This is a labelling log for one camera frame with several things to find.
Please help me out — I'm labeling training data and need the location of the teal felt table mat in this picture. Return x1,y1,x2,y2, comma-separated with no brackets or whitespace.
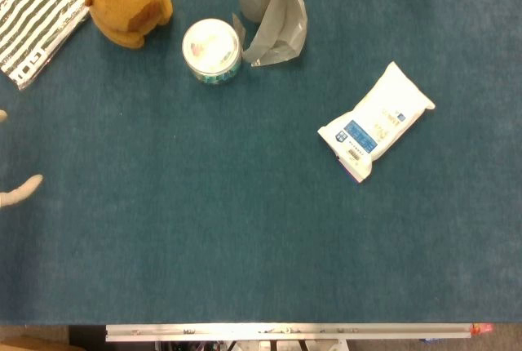
0,0,522,326

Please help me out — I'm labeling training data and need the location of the round clear plastic jar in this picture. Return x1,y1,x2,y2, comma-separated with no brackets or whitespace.
181,18,244,87

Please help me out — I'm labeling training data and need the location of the white wet wipes pack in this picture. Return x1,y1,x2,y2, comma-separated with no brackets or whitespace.
316,60,436,184

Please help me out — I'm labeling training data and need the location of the grey garbage bag roll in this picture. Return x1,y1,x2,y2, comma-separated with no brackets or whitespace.
232,0,308,69

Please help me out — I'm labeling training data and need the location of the brown plush bear toy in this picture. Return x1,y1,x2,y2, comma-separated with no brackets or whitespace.
84,0,174,50

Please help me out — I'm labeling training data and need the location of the black white striped package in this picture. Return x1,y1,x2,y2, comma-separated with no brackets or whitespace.
0,0,91,91

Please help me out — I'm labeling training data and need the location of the aluminium profile rail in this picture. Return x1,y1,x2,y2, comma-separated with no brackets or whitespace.
104,322,478,343

